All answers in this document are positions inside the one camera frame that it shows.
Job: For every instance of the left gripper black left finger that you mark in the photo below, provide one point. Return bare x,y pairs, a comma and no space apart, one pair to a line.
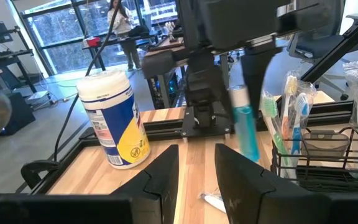
135,202

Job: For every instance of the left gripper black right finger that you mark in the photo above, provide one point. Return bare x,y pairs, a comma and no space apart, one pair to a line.
259,202

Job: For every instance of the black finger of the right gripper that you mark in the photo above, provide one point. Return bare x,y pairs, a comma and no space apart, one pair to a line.
256,71
225,68

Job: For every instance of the orange toothbrush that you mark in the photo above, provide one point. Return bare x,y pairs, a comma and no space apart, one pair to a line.
291,88

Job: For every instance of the green toothbrush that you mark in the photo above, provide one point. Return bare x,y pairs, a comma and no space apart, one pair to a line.
270,107

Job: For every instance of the small blue mouthwash bottle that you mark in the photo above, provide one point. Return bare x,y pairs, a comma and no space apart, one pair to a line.
245,133

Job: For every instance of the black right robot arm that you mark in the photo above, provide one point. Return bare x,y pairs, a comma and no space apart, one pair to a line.
202,90

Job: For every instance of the dark office chair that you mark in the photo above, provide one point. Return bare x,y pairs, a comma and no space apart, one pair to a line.
322,46

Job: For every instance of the disinfecting wipes canister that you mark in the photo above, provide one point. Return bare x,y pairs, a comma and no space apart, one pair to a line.
117,124

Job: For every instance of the grey plastic caddy insert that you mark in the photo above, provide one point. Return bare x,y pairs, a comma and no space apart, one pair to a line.
325,144

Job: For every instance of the black bag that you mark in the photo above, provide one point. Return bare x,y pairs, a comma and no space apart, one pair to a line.
138,31

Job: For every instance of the person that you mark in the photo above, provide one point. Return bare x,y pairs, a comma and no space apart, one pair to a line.
123,25

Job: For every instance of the black desk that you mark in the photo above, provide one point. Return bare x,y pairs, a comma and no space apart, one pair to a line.
104,43

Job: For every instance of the red box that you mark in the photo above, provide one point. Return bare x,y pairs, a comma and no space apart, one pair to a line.
93,42

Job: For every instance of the black computer case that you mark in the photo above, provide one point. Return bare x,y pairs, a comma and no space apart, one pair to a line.
20,115

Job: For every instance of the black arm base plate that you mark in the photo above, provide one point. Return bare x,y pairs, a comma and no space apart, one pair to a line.
207,124

